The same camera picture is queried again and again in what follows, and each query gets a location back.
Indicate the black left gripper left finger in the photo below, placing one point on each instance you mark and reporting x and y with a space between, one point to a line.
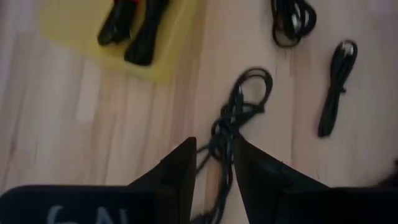
178 174

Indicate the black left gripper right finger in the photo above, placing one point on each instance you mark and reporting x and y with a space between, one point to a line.
261 183

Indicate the yellow plastic bin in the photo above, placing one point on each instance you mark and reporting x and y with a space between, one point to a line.
77 31

